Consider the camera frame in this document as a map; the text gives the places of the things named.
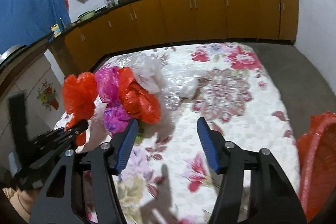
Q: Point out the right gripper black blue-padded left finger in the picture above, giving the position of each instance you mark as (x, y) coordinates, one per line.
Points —
(61, 200)

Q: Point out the red lined trash basket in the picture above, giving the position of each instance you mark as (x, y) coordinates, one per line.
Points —
(316, 150)

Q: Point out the yellow bottle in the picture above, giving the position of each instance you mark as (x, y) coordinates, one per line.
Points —
(56, 30)

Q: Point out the blue cloth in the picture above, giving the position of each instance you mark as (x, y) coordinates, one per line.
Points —
(23, 22)

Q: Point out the flower wall sticker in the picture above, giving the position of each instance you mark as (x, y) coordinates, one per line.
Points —
(47, 96)

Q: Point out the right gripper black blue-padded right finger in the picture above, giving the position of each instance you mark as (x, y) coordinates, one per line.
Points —
(272, 198)

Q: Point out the floral tablecloth table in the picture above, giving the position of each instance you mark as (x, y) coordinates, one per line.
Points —
(167, 178)

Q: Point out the glass jar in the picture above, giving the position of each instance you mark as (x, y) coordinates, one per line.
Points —
(111, 3)

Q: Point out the green pot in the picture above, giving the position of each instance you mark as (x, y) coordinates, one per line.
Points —
(86, 15)

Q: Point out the red plastic bag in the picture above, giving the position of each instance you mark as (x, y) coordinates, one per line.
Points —
(137, 101)

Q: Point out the white plastic bag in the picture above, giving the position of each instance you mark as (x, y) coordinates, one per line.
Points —
(147, 72)

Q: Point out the magenta plastic bag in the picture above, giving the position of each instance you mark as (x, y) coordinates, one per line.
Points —
(115, 117)

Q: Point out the lower wooden kitchen cabinets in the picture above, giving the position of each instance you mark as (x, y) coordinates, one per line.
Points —
(148, 23)

